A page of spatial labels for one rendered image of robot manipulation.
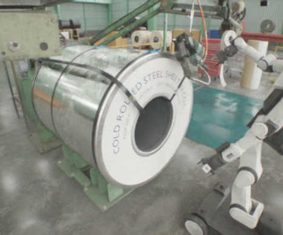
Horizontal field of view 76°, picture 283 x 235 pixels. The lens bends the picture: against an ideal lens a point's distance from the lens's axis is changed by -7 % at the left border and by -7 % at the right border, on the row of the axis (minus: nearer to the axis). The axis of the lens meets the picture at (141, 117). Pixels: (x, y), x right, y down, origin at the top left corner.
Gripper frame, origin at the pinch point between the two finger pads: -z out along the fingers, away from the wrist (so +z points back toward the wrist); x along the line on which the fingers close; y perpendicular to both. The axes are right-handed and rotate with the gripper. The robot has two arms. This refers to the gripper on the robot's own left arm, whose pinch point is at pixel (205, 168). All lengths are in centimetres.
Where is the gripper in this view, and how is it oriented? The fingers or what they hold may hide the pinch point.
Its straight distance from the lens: 140.6
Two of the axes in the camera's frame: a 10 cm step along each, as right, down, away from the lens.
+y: -6.4, 3.6, -6.8
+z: 4.2, -5.8, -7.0
